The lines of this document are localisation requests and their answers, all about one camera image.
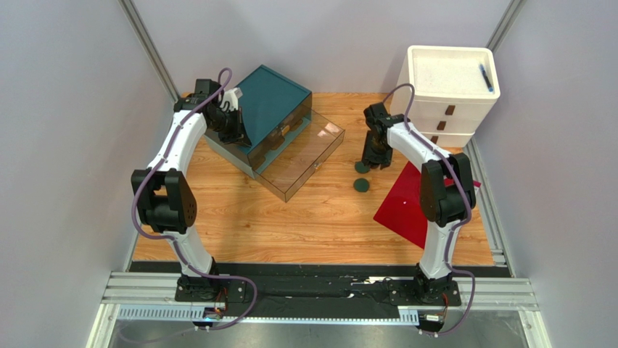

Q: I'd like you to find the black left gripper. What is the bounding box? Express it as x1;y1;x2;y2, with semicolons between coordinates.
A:
211;110;253;151

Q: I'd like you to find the green round compact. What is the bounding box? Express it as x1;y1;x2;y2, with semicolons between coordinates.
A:
354;162;371;174
353;178;370;193

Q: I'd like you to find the clear drawer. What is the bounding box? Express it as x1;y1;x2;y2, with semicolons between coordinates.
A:
247;93;313;173
253;109;345;202

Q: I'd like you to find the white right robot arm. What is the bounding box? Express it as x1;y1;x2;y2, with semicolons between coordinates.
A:
361;103;476;292

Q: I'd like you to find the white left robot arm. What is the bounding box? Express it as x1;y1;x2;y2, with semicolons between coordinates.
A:
130;109;231;293

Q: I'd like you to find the teal drawer organizer box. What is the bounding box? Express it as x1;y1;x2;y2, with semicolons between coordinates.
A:
205;65;313;178

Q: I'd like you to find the white three-drawer cabinet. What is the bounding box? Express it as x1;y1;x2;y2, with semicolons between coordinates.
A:
390;45;500;149

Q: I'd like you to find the blue pen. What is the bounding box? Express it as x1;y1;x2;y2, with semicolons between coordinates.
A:
479;64;495;93

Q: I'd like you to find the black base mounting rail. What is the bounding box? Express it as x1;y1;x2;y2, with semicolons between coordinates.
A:
175;263;462;319

